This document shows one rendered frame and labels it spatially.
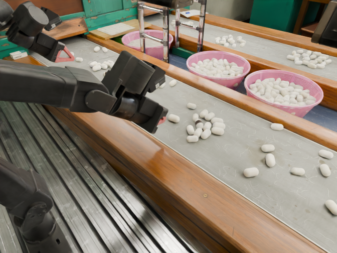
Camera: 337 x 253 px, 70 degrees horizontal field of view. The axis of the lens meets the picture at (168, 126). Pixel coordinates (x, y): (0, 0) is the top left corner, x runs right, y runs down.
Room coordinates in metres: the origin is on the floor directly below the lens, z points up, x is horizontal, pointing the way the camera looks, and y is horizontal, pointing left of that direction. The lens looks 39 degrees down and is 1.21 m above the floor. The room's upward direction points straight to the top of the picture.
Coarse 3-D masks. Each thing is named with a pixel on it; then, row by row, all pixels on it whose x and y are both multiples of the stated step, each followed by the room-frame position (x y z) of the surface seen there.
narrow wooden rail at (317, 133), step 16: (112, 48) 1.16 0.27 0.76; (128, 48) 1.14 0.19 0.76; (160, 64) 0.96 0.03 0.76; (192, 80) 0.82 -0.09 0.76; (208, 80) 0.82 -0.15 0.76; (224, 96) 0.72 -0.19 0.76; (240, 96) 0.71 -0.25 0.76; (256, 112) 0.63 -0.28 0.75; (272, 112) 0.62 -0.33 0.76; (288, 128) 0.56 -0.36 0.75; (304, 128) 0.54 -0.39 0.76; (320, 128) 0.54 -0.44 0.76; (320, 144) 0.50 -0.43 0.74; (336, 144) 0.47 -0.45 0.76
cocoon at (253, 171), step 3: (249, 168) 0.39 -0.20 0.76; (252, 168) 0.39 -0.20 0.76; (255, 168) 0.39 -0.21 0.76; (246, 171) 0.38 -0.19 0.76; (249, 171) 0.38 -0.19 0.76; (252, 171) 0.38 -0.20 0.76; (255, 171) 0.38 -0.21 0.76; (258, 171) 0.39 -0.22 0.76; (246, 174) 0.38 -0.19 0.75; (249, 174) 0.38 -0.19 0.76; (252, 174) 0.38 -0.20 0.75; (255, 174) 0.38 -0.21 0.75
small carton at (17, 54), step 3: (18, 51) 1.05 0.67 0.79; (21, 51) 1.05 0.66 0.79; (24, 51) 1.05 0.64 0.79; (12, 54) 1.02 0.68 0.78; (15, 54) 1.02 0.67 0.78; (18, 54) 1.02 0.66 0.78; (21, 54) 1.03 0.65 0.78; (24, 54) 1.04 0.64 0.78; (27, 54) 1.05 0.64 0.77; (12, 57) 1.02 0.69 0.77; (15, 57) 1.01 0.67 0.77; (18, 57) 1.02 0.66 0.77; (21, 57) 1.03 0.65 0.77
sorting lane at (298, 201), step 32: (64, 64) 1.02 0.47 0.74; (160, 96) 0.75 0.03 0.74; (192, 96) 0.75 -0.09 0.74; (160, 128) 0.57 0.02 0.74; (256, 128) 0.57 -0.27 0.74; (192, 160) 0.44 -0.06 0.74; (224, 160) 0.44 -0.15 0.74; (256, 160) 0.44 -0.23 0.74; (288, 160) 0.44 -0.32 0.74; (320, 160) 0.44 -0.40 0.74; (256, 192) 0.34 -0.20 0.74; (288, 192) 0.34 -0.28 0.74; (320, 192) 0.34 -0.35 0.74; (288, 224) 0.26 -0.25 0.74; (320, 224) 0.26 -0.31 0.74
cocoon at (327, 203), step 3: (327, 201) 0.30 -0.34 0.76; (330, 201) 0.30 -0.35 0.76; (333, 201) 0.30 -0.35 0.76; (327, 204) 0.30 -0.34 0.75; (330, 204) 0.29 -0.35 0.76; (333, 204) 0.29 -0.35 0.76; (327, 207) 0.29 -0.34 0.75; (330, 207) 0.29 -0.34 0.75; (333, 207) 0.29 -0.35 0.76; (336, 207) 0.29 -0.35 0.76; (330, 210) 0.29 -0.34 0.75; (333, 210) 0.28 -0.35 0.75; (336, 210) 0.28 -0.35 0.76; (333, 213) 0.28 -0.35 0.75; (336, 213) 0.28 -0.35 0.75
